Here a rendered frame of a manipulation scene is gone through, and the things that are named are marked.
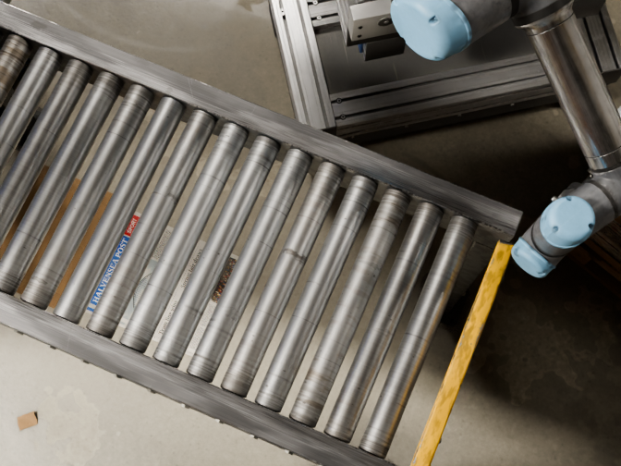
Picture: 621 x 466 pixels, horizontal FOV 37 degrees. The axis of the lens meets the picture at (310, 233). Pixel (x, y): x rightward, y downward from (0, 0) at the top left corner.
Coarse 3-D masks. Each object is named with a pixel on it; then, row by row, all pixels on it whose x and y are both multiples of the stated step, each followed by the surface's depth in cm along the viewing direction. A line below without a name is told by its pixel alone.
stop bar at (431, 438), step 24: (504, 240) 162; (504, 264) 161; (480, 288) 160; (480, 312) 159; (480, 336) 158; (456, 360) 157; (456, 384) 156; (432, 408) 156; (432, 432) 154; (432, 456) 153
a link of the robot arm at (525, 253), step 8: (528, 232) 155; (520, 240) 155; (528, 240) 154; (512, 248) 157; (520, 248) 154; (528, 248) 153; (536, 248) 161; (512, 256) 158; (520, 256) 155; (528, 256) 153; (536, 256) 153; (544, 256) 153; (560, 256) 158; (520, 264) 158; (528, 264) 155; (536, 264) 153; (544, 264) 153; (552, 264) 154; (528, 272) 158; (536, 272) 155; (544, 272) 154
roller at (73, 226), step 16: (128, 96) 172; (144, 96) 172; (128, 112) 171; (144, 112) 173; (112, 128) 170; (128, 128) 171; (112, 144) 169; (128, 144) 171; (96, 160) 169; (112, 160) 169; (96, 176) 168; (112, 176) 170; (80, 192) 167; (96, 192) 167; (80, 208) 166; (96, 208) 168; (64, 224) 165; (80, 224) 166; (64, 240) 165; (80, 240) 167; (48, 256) 164; (64, 256) 164; (48, 272) 163; (64, 272) 165; (32, 288) 162; (48, 288) 163; (32, 304) 162; (48, 304) 164
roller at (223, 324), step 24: (288, 168) 168; (288, 192) 167; (264, 216) 166; (264, 240) 165; (240, 264) 164; (264, 264) 165; (240, 288) 162; (216, 312) 162; (240, 312) 162; (216, 336) 160; (192, 360) 160; (216, 360) 160
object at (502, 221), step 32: (32, 32) 175; (64, 32) 175; (64, 64) 180; (96, 64) 173; (128, 64) 173; (160, 96) 174; (192, 96) 172; (224, 96) 172; (256, 128) 170; (288, 128) 170; (320, 160) 170; (352, 160) 168; (384, 160) 168; (416, 192) 167; (448, 192) 167; (448, 224) 173; (480, 224) 166; (512, 224) 165
